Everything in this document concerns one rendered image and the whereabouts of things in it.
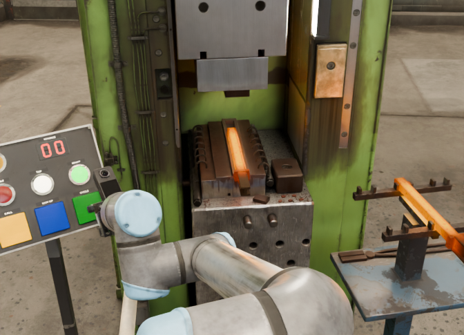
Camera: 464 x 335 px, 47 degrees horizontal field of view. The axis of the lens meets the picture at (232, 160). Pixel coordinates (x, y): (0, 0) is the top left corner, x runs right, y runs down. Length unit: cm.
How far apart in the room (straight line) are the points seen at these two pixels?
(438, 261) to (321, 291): 130
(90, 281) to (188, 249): 180
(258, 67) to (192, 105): 59
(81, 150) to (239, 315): 106
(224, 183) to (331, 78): 46
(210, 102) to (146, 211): 105
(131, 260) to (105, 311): 161
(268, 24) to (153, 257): 72
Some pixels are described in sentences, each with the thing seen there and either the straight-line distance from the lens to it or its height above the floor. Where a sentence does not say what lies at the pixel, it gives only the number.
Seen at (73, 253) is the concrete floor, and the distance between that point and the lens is 309.
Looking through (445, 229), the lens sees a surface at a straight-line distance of 154.
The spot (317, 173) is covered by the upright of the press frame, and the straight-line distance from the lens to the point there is 187.
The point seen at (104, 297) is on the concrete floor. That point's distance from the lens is 277.
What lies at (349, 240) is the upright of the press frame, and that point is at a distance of 208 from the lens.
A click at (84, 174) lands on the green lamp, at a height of 109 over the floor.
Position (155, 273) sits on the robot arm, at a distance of 110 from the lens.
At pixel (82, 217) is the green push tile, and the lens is 153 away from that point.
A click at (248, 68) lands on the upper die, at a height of 133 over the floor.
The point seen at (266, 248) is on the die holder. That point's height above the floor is 75.
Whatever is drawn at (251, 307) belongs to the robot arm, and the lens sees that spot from 56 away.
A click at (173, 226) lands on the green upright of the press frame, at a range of 193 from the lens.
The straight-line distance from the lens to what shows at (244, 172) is 164.
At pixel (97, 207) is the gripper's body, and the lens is 130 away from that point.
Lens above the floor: 182
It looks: 28 degrees down
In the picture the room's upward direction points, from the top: 1 degrees counter-clockwise
